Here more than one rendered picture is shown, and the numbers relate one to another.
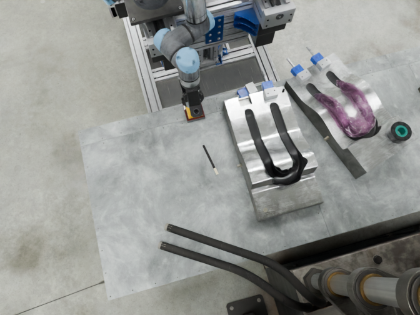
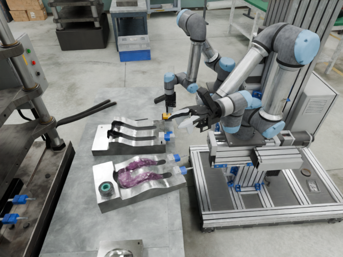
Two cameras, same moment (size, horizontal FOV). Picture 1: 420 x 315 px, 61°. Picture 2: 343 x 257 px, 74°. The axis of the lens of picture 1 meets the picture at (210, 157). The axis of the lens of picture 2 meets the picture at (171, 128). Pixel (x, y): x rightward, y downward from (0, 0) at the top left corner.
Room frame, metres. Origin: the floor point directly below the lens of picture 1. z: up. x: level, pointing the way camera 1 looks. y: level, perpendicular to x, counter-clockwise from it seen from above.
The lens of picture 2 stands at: (0.99, -1.32, 1.98)
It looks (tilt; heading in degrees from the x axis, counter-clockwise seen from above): 42 degrees down; 103
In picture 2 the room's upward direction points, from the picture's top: straight up
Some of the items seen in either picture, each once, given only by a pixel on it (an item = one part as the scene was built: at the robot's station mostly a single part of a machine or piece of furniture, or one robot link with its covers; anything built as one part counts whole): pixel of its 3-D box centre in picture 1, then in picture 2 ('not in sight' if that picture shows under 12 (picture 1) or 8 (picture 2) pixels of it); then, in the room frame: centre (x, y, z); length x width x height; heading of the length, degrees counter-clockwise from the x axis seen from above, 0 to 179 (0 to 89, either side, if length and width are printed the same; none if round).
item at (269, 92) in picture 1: (267, 84); (168, 137); (0.72, -0.24, 0.89); 0.13 x 0.05 x 0.05; 14
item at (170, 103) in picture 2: (190, 85); (170, 99); (0.66, 0.08, 0.99); 0.09 x 0.08 x 0.12; 16
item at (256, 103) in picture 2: not in sight; (249, 110); (1.20, -0.24, 1.20); 0.13 x 0.12 x 0.14; 133
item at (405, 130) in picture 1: (399, 132); (106, 188); (0.50, -0.73, 0.93); 0.08 x 0.08 x 0.04
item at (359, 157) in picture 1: (346, 110); (139, 176); (0.62, -0.57, 0.86); 0.50 x 0.26 x 0.11; 33
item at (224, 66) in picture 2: not in sight; (225, 68); (1.04, 0.25, 1.20); 0.13 x 0.12 x 0.14; 131
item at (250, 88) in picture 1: (240, 95); (169, 133); (0.71, -0.13, 0.83); 0.13 x 0.05 x 0.05; 116
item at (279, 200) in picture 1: (272, 150); (130, 134); (0.44, -0.25, 0.87); 0.50 x 0.26 x 0.14; 16
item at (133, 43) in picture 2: not in sight; (133, 43); (-0.69, 2.78, 0.28); 0.61 x 0.41 x 0.15; 21
